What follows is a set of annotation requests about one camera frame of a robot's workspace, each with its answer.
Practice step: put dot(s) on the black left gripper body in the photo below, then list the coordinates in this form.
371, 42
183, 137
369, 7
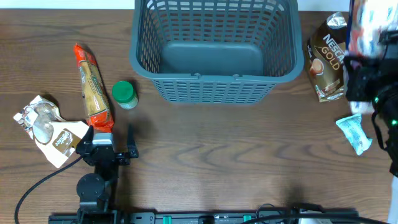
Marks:
109, 154

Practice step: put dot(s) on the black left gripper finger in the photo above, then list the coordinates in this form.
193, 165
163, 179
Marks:
88, 137
130, 142

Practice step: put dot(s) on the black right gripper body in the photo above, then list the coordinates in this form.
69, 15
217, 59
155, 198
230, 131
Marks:
360, 79

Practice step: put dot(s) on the small teal tissue packet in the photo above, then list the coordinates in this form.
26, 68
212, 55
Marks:
353, 131

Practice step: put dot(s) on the brown Nescafe Gold coffee bag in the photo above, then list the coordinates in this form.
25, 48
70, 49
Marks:
324, 55

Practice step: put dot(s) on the tissue multipack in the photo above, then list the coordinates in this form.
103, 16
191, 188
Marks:
367, 19

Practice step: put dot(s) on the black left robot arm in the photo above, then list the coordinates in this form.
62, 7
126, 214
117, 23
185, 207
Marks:
97, 190

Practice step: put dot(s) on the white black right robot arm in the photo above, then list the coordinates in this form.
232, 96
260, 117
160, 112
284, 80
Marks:
387, 139

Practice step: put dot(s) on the white brown snack pouch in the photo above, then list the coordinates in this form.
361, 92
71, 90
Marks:
56, 137

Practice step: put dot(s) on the orange spaghetti packet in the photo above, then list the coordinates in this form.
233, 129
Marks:
97, 110

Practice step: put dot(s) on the green lid jar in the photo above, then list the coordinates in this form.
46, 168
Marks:
125, 95

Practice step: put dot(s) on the grey plastic basket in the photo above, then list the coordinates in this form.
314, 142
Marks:
211, 51

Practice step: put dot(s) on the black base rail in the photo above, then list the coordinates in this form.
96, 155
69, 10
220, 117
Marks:
209, 217

